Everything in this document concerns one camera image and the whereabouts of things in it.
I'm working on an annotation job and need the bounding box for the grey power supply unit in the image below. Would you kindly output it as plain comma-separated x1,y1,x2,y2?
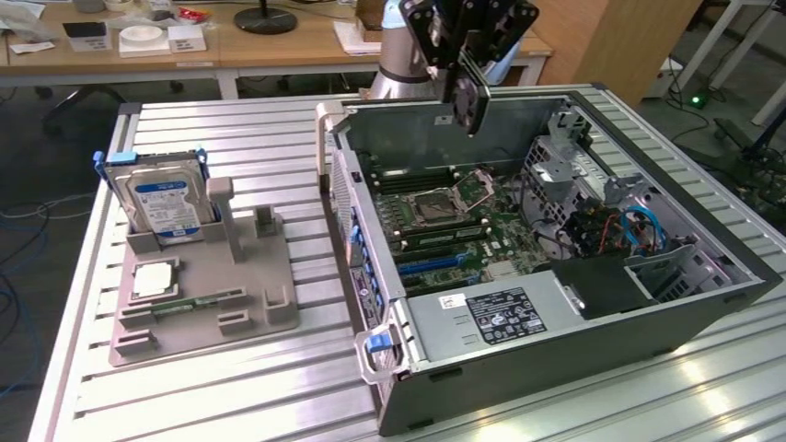
404,271,593,366

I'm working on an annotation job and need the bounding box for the wooden desk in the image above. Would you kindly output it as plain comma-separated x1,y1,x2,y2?
0,0,554,89

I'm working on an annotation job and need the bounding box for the low metal disk bay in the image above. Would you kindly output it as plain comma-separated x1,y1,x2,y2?
624,242,737,304

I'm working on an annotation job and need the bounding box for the blue expansion slot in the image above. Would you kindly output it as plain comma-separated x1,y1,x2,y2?
396,255,469,277

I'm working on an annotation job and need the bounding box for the CPU socket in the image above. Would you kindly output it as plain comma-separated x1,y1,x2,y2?
409,186,460,227

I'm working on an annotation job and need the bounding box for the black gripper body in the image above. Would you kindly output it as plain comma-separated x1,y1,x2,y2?
441,0,494,33

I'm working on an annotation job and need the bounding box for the black office chair base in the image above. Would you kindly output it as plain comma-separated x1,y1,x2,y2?
35,80,187,136

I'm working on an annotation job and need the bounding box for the silver CPU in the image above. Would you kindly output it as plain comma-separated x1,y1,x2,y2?
131,264,177,298

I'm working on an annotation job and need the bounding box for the black open PC case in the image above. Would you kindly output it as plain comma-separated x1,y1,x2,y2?
316,82,785,438

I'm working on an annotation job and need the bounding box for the stack of white papers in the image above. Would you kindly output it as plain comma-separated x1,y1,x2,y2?
332,19,386,57

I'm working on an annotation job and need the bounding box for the green RAM stick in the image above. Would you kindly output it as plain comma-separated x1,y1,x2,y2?
147,294,233,317

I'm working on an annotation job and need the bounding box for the wooden cabinet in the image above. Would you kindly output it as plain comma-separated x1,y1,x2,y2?
521,0,705,105

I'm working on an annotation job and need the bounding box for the clear plastic bag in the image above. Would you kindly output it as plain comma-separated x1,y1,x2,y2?
0,3,58,43

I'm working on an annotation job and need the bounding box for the blue wire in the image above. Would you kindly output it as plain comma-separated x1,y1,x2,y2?
617,206,669,255

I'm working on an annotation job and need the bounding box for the installed RAM stick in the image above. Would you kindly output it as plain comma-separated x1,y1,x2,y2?
402,224,488,245

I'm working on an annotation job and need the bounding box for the graphics card with fan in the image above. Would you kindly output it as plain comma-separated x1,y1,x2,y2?
454,28,494,138

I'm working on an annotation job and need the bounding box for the metal socket cover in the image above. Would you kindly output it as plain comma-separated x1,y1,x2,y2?
453,168,497,204

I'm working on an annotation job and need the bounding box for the white table frame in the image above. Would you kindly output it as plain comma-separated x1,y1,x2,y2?
673,0,786,126

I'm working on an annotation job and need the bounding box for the blue disk caddy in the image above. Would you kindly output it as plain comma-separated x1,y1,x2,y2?
91,145,215,222

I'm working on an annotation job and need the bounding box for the black round stand base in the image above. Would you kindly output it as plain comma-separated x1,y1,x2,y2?
233,0,301,36

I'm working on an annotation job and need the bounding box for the grey parts rack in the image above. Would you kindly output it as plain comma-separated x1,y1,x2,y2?
107,177,302,367

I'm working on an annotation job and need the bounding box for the hard disk with blue label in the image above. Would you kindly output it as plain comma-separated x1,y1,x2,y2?
103,158,209,245

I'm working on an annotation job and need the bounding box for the tall metal disk bay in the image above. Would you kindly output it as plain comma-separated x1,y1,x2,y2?
521,133,616,223

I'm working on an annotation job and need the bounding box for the black equipment stand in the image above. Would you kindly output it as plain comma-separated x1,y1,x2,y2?
712,115,786,209

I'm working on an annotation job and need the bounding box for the small plain white box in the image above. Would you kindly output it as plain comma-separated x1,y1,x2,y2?
166,24,207,54

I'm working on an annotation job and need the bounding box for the black air shroud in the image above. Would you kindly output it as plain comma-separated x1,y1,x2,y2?
546,255,656,321

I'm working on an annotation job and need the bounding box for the red wire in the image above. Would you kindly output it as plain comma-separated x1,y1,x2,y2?
597,213,624,255

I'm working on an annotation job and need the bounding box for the white box with black lid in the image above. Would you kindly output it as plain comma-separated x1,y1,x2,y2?
61,21,117,53

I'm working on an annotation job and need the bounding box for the green motherboard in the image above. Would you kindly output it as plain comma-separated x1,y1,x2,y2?
362,151,554,298

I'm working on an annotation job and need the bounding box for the white box with ring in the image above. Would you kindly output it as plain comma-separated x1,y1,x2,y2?
117,24,174,59

